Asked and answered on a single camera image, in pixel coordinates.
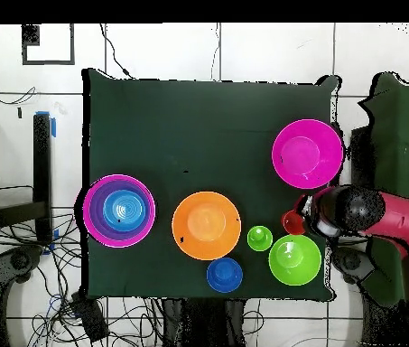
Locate orange-red plastic cup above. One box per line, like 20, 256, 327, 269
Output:
281, 210, 307, 236

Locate black power adapter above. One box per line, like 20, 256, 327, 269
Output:
70, 291, 110, 343

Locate orange plastic bowl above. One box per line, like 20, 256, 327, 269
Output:
171, 191, 243, 262

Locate purple plastic bowl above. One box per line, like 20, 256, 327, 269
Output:
89, 179, 153, 242

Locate dark blue bowl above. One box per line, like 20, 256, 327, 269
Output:
206, 257, 244, 294

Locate green plastic cup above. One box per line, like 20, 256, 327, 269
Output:
246, 225, 274, 252

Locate black square floor frame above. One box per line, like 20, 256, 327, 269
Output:
21, 23, 76, 67

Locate green plastic bowl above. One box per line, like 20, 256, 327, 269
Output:
267, 233, 322, 286

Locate black cable with plug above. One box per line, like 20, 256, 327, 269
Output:
98, 23, 135, 79

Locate black stand with blue tape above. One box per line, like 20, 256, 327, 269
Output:
0, 110, 59, 256

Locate dark green tablecloth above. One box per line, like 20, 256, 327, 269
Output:
81, 68, 342, 303

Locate black pedestal foot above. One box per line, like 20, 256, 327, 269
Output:
0, 244, 44, 286
331, 245, 376, 286

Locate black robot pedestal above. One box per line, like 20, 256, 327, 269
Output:
160, 297, 246, 347

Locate translucent blue bowl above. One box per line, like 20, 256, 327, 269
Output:
102, 189, 147, 233

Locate black floor cable tangle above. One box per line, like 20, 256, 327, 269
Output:
0, 212, 165, 347

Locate pink plastic bowl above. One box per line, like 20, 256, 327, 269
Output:
271, 118, 345, 190
81, 173, 157, 249

